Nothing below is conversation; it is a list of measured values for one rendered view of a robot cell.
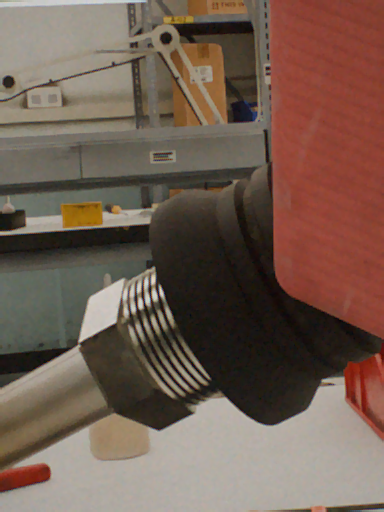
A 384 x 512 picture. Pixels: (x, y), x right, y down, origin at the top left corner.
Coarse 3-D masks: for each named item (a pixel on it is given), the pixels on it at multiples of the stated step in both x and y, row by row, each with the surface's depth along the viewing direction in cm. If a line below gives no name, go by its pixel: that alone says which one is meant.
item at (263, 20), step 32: (0, 0) 258; (32, 0) 260; (256, 0) 257; (160, 128) 253; (192, 128) 255; (224, 128) 256; (256, 128) 258; (0, 192) 247; (32, 192) 249; (64, 192) 250; (32, 224) 281; (128, 224) 255; (0, 256) 251; (32, 256) 253; (64, 256) 254; (96, 256) 256; (128, 256) 257
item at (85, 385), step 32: (128, 288) 10; (160, 288) 10; (96, 320) 10; (128, 320) 10; (160, 320) 10; (96, 352) 10; (128, 352) 10; (160, 352) 10; (32, 384) 11; (64, 384) 11; (96, 384) 10; (128, 384) 10; (160, 384) 10; (192, 384) 10; (0, 416) 11; (32, 416) 11; (64, 416) 11; (96, 416) 11; (128, 416) 10; (160, 416) 10; (0, 448) 11; (32, 448) 11
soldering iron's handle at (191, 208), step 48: (192, 192) 10; (240, 192) 10; (192, 240) 9; (240, 240) 9; (192, 288) 9; (240, 288) 9; (192, 336) 9; (240, 336) 9; (288, 336) 9; (336, 336) 9; (240, 384) 9; (288, 384) 9
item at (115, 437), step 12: (108, 276) 57; (108, 420) 56; (120, 420) 56; (96, 432) 57; (108, 432) 56; (120, 432) 56; (132, 432) 57; (144, 432) 57; (96, 444) 57; (108, 444) 56; (120, 444) 56; (132, 444) 57; (144, 444) 57; (96, 456) 57; (108, 456) 57; (120, 456) 56; (132, 456) 57
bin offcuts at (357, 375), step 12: (372, 360) 58; (348, 372) 65; (360, 372) 61; (372, 372) 58; (348, 384) 65; (360, 384) 61; (372, 384) 59; (348, 396) 65; (360, 396) 61; (372, 396) 59; (360, 408) 61; (372, 408) 59; (372, 420) 59
